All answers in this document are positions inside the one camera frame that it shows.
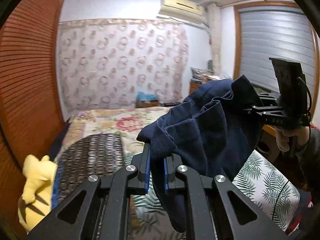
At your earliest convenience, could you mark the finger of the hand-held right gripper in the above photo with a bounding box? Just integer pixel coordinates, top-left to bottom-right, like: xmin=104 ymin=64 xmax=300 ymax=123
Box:
xmin=244 ymin=104 xmax=283 ymax=118
xmin=257 ymin=92 xmax=281 ymax=103

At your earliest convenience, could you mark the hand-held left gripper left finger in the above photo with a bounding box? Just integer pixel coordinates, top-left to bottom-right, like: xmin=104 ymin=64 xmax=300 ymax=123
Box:
xmin=26 ymin=142 xmax=151 ymax=240

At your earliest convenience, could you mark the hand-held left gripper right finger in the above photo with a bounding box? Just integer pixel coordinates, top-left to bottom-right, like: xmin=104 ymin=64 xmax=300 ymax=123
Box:
xmin=164 ymin=155 xmax=288 ymax=240

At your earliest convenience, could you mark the navy printed t-shirt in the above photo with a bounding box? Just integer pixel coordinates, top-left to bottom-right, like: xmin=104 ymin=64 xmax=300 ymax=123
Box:
xmin=137 ymin=75 xmax=264 ymax=233

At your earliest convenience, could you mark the person's right forearm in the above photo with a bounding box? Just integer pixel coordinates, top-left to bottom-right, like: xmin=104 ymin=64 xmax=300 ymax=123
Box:
xmin=296 ymin=126 xmax=320 ymax=190

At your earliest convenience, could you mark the person's right hand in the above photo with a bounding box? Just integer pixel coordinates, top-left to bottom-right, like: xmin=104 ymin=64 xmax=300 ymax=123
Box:
xmin=275 ymin=125 xmax=310 ymax=153

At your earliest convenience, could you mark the dark waste bin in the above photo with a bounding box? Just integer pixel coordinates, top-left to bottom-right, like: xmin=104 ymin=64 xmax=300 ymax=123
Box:
xmin=255 ymin=139 xmax=272 ymax=157

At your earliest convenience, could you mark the grey window blind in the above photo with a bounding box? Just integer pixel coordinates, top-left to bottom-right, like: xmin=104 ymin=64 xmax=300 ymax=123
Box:
xmin=237 ymin=5 xmax=320 ymax=90

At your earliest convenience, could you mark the dark circle-patterned pillow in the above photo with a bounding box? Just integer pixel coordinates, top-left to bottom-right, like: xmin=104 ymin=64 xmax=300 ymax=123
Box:
xmin=51 ymin=133 xmax=125 ymax=209

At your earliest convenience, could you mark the floral blanket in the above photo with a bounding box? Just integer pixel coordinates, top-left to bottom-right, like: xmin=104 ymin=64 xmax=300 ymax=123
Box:
xmin=67 ymin=106 xmax=175 ymax=155

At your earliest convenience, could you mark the wooden sideboard cabinet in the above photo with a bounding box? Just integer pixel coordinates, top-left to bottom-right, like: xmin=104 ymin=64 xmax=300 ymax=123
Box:
xmin=189 ymin=80 xmax=279 ymax=162

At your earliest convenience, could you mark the brown cardboard box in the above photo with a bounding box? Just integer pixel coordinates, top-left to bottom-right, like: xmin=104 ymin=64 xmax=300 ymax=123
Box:
xmin=137 ymin=99 xmax=159 ymax=108

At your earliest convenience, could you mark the leaf print bed sheet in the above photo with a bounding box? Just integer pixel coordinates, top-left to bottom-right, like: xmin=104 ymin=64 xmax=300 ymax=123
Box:
xmin=124 ymin=150 xmax=300 ymax=233

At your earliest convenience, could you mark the patterned bag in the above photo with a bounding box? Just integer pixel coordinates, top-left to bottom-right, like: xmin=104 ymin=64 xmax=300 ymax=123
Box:
xmin=190 ymin=66 xmax=208 ymax=82

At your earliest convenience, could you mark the beige drawn curtain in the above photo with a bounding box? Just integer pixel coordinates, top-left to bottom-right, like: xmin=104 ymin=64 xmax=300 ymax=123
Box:
xmin=206 ymin=4 xmax=223 ymax=77

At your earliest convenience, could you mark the blue plastic bag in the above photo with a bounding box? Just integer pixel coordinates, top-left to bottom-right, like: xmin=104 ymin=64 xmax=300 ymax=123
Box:
xmin=137 ymin=92 xmax=157 ymax=102

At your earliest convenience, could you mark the circle-patterned sheer curtain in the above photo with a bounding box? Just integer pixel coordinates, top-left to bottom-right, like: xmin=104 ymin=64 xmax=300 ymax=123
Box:
xmin=58 ymin=19 xmax=189 ymax=117

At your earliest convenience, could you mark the yellow plush toy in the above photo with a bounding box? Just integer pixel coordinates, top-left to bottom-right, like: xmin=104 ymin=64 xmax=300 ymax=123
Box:
xmin=18 ymin=154 xmax=58 ymax=233

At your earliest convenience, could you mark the wooden louvred wardrobe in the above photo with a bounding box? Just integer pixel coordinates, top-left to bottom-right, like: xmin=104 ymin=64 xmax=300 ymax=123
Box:
xmin=0 ymin=0 xmax=68 ymax=233

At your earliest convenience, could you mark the cream wall air conditioner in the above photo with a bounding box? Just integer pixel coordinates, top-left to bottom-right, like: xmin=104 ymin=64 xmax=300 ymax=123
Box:
xmin=157 ymin=0 xmax=205 ymax=25

